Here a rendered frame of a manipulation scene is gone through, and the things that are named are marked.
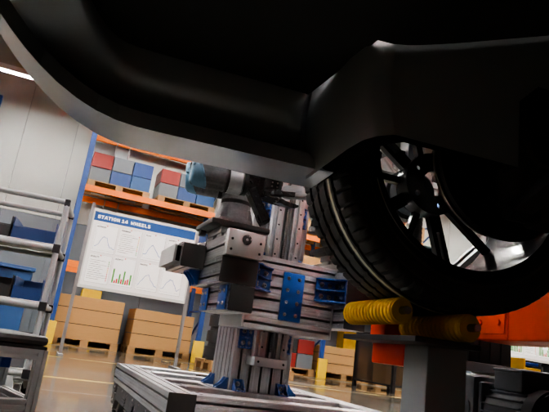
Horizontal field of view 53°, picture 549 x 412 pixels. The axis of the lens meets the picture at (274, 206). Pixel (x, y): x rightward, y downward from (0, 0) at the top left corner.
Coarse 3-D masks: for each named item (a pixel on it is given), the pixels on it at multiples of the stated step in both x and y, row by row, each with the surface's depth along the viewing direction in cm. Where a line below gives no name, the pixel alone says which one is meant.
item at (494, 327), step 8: (480, 320) 182; (488, 320) 179; (496, 320) 174; (504, 320) 172; (488, 328) 178; (496, 328) 174; (504, 328) 171; (480, 336) 182; (488, 336) 178; (496, 336) 174; (504, 336) 171; (512, 344) 182; (520, 344) 177; (528, 344) 173
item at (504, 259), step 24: (408, 168) 136; (432, 168) 139; (384, 192) 115; (408, 192) 135; (432, 216) 138; (408, 240) 114; (432, 240) 138; (480, 240) 142; (528, 240) 130; (480, 264) 138; (504, 264) 127; (528, 264) 122
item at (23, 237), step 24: (24, 192) 276; (72, 216) 312; (0, 240) 268; (24, 240) 272; (48, 240) 279; (0, 288) 268; (24, 288) 271; (48, 288) 270; (48, 312) 301; (24, 360) 265; (24, 384) 288
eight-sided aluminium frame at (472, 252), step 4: (480, 236) 157; (484, 236) 151; (484, 240) 151; (472, 248) 153; (468, 252) 153; (472, 252) 150; (476, 252) 149; (464, 256) 152; (468, 256) 149; (472, 256) 148; (476, 256) 148; (456, 260) 153; (460, 260) 151; (464, 260) 148; (468, 260) 147; (472, 260) 148; (456, 264) 151; (460, 264) 147; (464, 264) 147; (468, 264) 147
